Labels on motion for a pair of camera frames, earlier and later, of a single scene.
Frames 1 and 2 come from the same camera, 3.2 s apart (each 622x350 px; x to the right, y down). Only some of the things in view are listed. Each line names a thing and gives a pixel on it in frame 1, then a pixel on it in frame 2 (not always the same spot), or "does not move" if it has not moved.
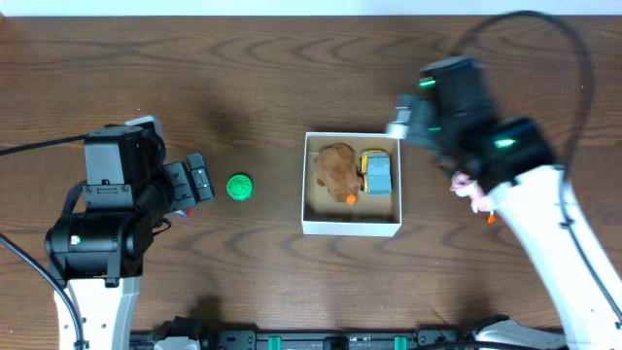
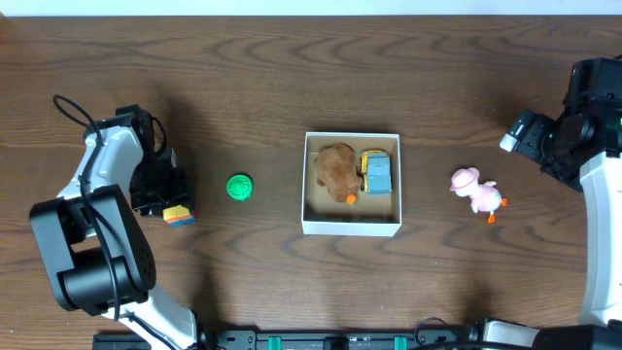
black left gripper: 190,177 → 162,195
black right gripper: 420,133 → 530,145
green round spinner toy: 239,187 does not move
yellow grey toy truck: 375,169 does not move
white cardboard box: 378,216 does not move
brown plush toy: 337,167 does not move
